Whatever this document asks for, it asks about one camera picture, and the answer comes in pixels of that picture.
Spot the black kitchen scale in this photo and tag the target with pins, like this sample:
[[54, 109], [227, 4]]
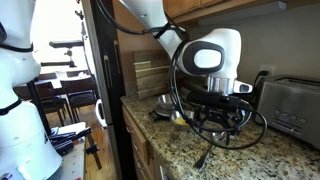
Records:
[[158, 115]]

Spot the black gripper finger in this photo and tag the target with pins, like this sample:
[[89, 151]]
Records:
[[233, 136], [215, 128]]

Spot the steel bowl with yellow powder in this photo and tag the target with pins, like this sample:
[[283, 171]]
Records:
[[180, 120]]

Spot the stainless steel toaster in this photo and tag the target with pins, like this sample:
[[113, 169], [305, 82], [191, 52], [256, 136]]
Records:
[[290, 106]]

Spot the white wall outlet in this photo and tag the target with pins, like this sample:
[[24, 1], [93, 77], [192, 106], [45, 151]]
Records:
[[268, 69]]

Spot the wooden upper cabinet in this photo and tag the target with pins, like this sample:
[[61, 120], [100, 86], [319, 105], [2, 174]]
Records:
[[180, 6]]

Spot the black refrigerator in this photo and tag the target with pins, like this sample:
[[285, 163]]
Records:
[[111, 83]]

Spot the silver metal spoon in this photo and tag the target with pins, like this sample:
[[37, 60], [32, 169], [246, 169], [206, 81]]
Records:
[[204, 158]]

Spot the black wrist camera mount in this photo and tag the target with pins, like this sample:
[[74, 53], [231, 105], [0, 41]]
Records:
[[213, 99]]

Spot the white perforated robot table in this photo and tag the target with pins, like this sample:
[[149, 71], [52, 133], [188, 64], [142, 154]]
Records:
[[71, 163]]

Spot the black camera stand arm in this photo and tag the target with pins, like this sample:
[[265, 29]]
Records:
[[65, 44]]

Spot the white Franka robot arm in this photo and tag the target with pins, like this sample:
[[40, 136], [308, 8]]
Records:
[[213, 43]]

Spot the steel bowl on scale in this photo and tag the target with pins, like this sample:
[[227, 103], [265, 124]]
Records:
[[165, 100]]

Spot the dark wooden dining chair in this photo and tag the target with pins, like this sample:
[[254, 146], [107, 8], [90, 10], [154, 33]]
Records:
[[81, 96], [50, 100]]

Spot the patchwork wooden cutting board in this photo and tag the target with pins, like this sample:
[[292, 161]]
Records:
[[150, 81]]

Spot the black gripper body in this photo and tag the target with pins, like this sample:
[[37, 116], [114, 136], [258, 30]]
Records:
[[221, 118]]

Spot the wooden lower drawer cabinet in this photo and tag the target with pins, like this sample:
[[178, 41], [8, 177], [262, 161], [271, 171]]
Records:
[[136, 140]]

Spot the dark dining table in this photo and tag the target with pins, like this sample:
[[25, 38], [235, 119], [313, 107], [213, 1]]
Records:
[[58, 78]]

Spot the stainless steel dishwasher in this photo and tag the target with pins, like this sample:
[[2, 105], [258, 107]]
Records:
[[163, 173]]

